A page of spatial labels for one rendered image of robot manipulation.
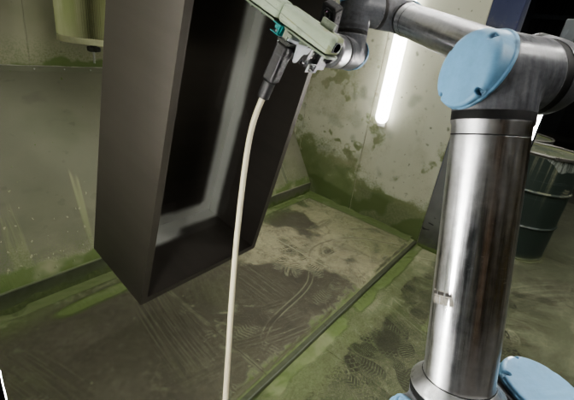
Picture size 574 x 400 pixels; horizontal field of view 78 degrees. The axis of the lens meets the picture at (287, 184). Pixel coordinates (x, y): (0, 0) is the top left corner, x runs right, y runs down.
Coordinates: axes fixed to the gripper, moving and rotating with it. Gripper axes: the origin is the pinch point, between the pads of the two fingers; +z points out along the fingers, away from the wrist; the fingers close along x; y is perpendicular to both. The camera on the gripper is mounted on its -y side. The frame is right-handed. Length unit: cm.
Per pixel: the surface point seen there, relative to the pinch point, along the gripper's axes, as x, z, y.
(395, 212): -25, -213, 115
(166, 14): 26.6, 9.8, 11.7
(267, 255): 10, -105, 152
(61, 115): 127, -20, 117
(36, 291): 57, 15, 169
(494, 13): 12, -207, -35
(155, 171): 14, 9, 52
